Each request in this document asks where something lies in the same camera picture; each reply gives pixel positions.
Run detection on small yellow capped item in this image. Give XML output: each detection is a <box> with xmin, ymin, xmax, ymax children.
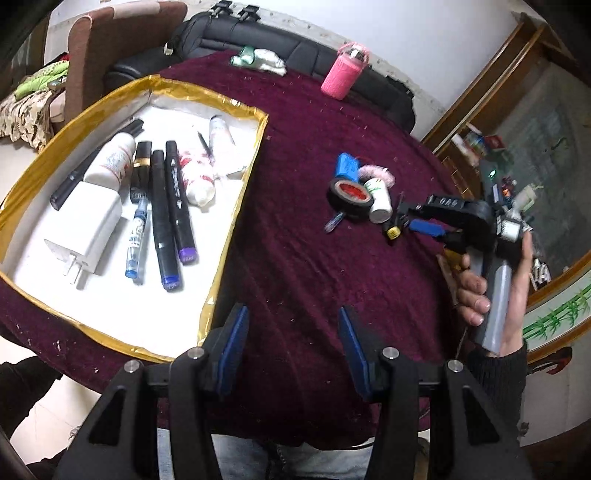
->
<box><xmin>385</xmin><ymin>225</ymin><xmax>401</xmax><ymax>241</ymax></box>

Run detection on black tape roll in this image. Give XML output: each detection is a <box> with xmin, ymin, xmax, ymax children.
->
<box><xmin>327</xmin><ymin>177</ymin><xmax>374</xmax><ymax>218</ymax></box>

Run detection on blue battery pack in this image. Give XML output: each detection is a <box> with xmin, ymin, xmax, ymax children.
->
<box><xmin>335</xmin><ymin>152</ymin><xmax>360</xmax><ymax>182</ymax></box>

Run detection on black marker blue end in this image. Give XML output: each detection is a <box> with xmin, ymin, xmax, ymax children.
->
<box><xmin>150</xmin><ymin>150</ymin><xmax>181</xmax><ymax>291</ymax></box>

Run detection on black marker purple end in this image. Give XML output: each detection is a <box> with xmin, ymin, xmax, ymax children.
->
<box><xmin>164</xmin><ymin>140</ymin><xmax>198</xmax><ymax>265</ymax></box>

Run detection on clear blue pen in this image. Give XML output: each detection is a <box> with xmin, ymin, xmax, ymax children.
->
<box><xmin>125</xmin><ymin>197</ymin><xmax>149</xmax><ymax>285</ymax></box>

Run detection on white red packet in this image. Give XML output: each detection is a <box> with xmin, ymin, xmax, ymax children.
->
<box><xmin>179</xmin><ymin>152</ymin><xmax>219</xmax><ymax>209</ymax></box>

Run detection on black marker gold band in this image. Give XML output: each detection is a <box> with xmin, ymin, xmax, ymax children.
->
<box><xmin>129</xmin><ymin>141</ymin><xmax>152</xmax><ymax>204</ymax></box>

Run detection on white charger plug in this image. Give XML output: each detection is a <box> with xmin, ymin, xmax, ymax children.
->
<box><xmin>44</xmin><ymin>182</ymin><xmax>122</xmax><ymax>286</ymax></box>

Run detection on white tube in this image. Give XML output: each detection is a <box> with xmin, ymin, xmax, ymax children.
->
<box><xmin>209</xmin><ymin>115</ymin><xmax>235</xmax><ymax>175</ymax></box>

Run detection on white bottle red print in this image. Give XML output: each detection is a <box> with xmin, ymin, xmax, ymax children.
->
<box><xmin>83</xmin><ymin>132</ymin><xmax>136</xmax><ymax>191</ymax></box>

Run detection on long black pen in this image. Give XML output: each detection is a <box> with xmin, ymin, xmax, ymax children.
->
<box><xmin>49</xmin><ymin>118</ymin><xmax>146</xmax><ymax>212</ymax></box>

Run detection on person's right forearm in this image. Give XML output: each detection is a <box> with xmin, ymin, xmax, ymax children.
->
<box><xmin>465</xmin><ymin>342</ymin><xmax>528</xmax><ymax>439</ymax></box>

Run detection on person's right hand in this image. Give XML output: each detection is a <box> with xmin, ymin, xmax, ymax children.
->
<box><xmin>437</xmin><ymin>231</ymin><xmax>533</xmax><ymax>357</ymax></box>

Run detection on small white green jar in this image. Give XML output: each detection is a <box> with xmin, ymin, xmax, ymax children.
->
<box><xmin>363</xmin><ymin>178</ymin><xmax>393</xmax><ymax>224</ymax></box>

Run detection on small blue pen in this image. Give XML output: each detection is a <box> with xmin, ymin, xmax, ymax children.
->
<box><xmin>324</xmin><ymin>212</ymin><xmax>346</xmax><ymax>233</ymax></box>

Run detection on dark red table cloth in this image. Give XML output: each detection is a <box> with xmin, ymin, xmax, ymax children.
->
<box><xmin>1</xmin><ymin>53</ymin><xmax>461</xmax><ymax>448</ymax></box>

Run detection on wooden shelf cabinet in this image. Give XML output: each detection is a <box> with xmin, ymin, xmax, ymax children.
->
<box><xmin>423</xmin><ymin>13</ymin><xmax>590</xmax><ymax>366</ymax></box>

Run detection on white tray with yellow tape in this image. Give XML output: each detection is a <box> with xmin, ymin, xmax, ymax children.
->
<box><xmin>1</xmin><ymin>75</ymin><xmax>269</xmax><ymax>363</ymax></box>

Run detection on pink knitted bottle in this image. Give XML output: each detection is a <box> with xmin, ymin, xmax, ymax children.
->
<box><xmin>321</xmin><ymin>42</ymin><xmax>370</xmax><ymax>100</ymax></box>

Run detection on white and green cloth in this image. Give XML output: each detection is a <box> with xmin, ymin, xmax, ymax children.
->
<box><xmin>229</xmin><ymin>46</ymin><xmax>287</xmax><ymax>76</ymax></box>

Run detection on black leather sofa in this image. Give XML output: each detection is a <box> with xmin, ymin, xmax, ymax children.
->
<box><xmin>103</xmin><ymin>12</ymin><xmax>416</xmax><ymax>132</ymax></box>

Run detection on green and patterned blankets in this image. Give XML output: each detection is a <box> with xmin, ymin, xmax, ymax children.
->
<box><xmin>1</xmin><ymin>59</ymin><xmax>69</xmax><ymax>152</ymax></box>

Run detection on brown armchair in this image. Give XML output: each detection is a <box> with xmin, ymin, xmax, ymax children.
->
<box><xmin>64</xmin><ymin>1</ymin><xmax>188</xmax><ymax>122</ymax></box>

